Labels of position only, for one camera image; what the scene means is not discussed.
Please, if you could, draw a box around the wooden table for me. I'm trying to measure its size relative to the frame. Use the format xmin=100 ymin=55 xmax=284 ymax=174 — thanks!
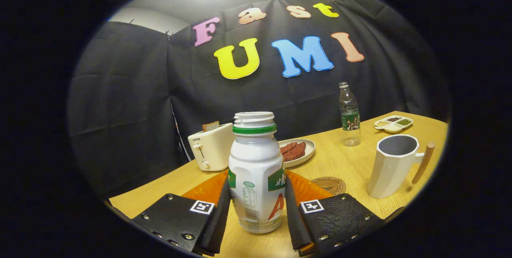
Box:
xmin=109 ymin=111 xmax=449 ymax=258

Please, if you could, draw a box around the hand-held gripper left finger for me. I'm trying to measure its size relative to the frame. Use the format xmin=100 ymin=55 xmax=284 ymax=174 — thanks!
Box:
xmin=131 ymin=169 xmax=232 ymax=256

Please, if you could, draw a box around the white juice bottle green label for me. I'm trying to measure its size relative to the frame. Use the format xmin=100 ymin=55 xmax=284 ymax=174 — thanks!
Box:
xmin=228 ymin=112 xmax=287 ymax=234

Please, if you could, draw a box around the round beige plate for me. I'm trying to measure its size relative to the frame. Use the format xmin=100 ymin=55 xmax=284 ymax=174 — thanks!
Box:
xmin=277 ymin=138 xmax=316 ymax=168

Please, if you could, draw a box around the cream toaster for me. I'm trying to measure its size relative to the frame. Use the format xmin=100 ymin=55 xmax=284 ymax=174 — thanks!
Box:
xmin=188 ymin=123 xmax=236 ymax=172

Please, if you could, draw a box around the white toaster cable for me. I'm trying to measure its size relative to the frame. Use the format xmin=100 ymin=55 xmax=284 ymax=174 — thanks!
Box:
xmin=171 ymin=104 xmax=192 ymax=162

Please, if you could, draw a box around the white cup with wooden handle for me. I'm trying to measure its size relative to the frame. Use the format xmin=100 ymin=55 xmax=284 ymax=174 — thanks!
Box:
xmin=366 ymin=134 xmax=436 ymax=199

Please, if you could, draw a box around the round cork coaster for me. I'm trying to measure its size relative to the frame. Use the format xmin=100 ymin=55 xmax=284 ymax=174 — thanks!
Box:
xmin=311 ymin=176 xmax=346 ymax=197

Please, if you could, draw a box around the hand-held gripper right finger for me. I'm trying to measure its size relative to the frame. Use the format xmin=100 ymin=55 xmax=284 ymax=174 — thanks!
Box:
xmin=285 ymin=170 xmax=385 ymax=257

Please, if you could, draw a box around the white divided tray with beans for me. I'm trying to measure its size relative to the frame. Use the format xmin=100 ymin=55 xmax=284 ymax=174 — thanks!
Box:
xmin=374 ymin=116 xmax=414 ymax=134

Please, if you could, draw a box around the black backdrop cloth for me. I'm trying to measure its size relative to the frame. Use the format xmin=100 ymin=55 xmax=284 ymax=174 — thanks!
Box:
xmin=67 ymin=0 xmax=452 ymax=198

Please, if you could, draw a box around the clear plastic water bottle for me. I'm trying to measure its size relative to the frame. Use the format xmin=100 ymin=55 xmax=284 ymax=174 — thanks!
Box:
xmin=339 ymin=82 xmax=361 ymax=147

